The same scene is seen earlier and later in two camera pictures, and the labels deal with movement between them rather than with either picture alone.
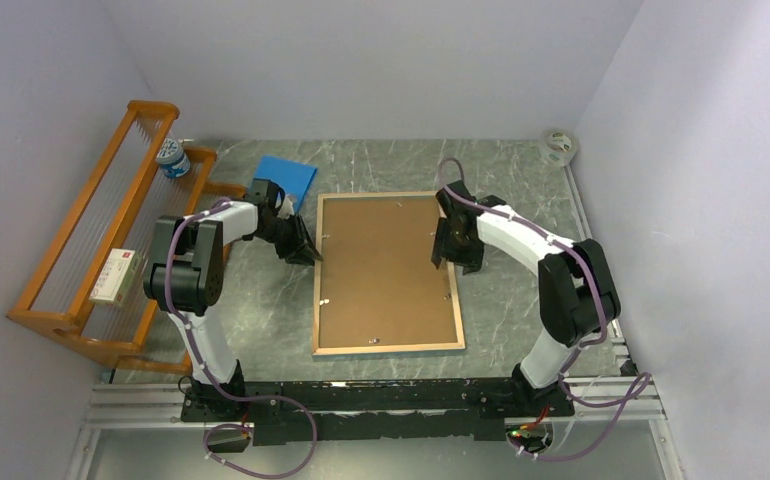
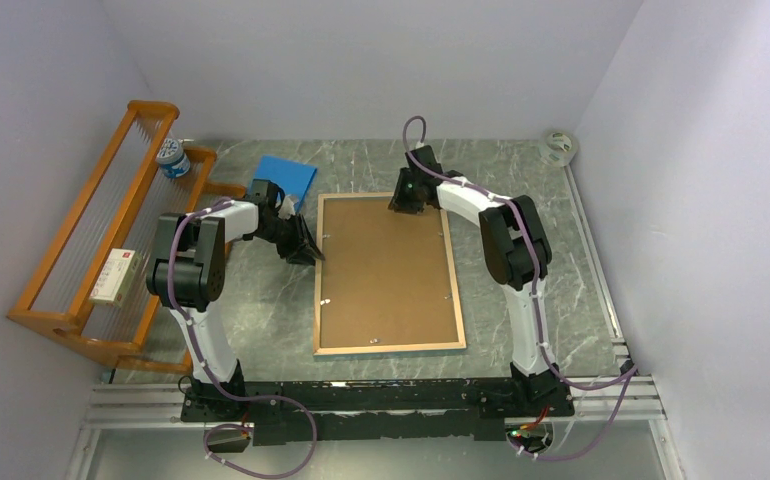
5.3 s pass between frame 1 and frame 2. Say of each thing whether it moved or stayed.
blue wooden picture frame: stayed
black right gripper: moved
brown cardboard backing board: stayed
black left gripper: stayed
